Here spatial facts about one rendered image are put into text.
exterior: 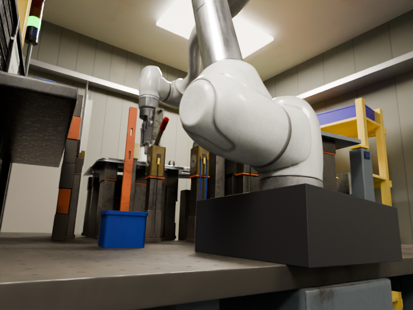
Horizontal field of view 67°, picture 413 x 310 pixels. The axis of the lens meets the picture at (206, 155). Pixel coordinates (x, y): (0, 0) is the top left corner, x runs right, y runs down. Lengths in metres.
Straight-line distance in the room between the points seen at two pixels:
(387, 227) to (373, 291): 0.13
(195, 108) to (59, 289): 0.38
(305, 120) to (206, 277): 0.45
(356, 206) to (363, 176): 0.95
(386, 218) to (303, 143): 0.23
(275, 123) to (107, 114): 3.45
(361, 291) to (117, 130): 3.56
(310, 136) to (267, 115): 0.16
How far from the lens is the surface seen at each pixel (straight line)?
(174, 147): 4.29
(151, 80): 1.44
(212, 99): 0.58
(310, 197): 0.54
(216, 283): 0.47
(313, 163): 0.76
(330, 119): 3.31
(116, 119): 4.03
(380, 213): 0.74
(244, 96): 0.61
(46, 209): 3.62
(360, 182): 1.61
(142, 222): 0.85
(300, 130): 0.73
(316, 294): 0.61
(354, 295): 0.71
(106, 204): 1.27
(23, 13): 2.05
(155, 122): 1.25
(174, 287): 0.43
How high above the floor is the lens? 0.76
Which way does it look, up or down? 13 degrees up
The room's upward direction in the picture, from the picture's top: 2 degrees clockwise
